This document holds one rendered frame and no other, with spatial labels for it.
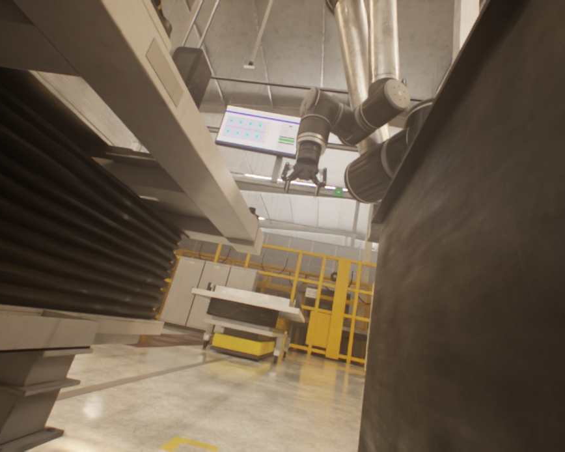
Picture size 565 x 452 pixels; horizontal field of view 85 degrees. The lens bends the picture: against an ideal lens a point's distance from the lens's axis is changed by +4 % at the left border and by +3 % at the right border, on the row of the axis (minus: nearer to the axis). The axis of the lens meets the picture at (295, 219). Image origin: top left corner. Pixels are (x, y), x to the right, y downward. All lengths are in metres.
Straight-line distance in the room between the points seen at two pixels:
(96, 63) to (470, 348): 0.59
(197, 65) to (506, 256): 0.65
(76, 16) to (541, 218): 0.53
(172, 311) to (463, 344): 9.57
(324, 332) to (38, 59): 9.50
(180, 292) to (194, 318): 0.87
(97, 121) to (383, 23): 0.95
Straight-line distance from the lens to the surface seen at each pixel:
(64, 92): 0.98
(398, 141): 1.11
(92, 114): 1.04
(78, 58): 0.57
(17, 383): 0.77
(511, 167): 0.39
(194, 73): 0.74
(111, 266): 1.01
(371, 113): 1.08
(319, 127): 1.04
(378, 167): 1.15
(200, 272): 9.75
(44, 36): 0.57
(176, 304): 9.83
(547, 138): 0.35
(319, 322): 9.79
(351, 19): 1.56
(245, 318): 4.90
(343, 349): 10.97
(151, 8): 0.54
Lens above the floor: 0.48
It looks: 20 degrees up
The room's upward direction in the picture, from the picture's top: 12 degrees clockwise
